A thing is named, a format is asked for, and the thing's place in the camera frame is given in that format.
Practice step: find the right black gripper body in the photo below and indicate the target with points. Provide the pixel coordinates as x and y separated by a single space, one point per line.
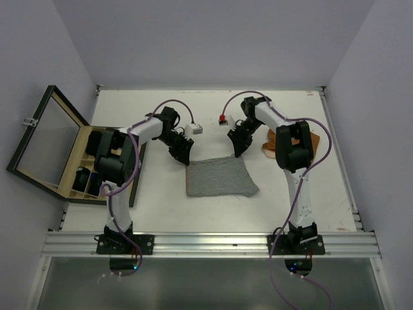
243 133

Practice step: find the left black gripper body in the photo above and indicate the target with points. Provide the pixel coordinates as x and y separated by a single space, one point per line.
177 143

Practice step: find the grey striped underwear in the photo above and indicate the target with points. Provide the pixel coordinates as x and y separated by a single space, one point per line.
224 176

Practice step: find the black underwear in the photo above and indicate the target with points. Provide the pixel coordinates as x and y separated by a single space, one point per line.
81 179
93 142
94 184

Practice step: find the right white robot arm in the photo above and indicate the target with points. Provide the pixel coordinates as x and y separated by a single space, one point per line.
294 154

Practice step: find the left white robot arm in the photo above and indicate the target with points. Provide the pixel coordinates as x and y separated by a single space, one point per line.
155 126

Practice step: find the orange underwear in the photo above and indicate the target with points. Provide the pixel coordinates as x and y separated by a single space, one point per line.
269 148

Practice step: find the rolled black underwear in box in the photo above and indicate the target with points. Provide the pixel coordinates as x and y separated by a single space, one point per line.
81 179

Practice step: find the wooden compartment organizer box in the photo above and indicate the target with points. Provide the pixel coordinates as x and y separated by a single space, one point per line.
84 161

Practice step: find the glass box lid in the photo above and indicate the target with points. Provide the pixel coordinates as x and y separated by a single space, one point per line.
42 153

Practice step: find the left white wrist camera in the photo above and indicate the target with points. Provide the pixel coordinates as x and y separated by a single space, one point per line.
192 129

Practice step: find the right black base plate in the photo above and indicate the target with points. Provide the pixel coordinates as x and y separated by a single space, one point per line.
285 247

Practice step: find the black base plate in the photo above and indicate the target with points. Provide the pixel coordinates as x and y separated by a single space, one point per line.
285 247
118 245

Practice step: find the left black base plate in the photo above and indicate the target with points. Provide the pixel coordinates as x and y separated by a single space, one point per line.
118 245

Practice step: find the white wall latch clip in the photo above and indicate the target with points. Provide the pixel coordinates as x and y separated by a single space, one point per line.
30 122

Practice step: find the aluminium mounting rail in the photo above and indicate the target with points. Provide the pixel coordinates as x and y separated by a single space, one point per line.
213 245

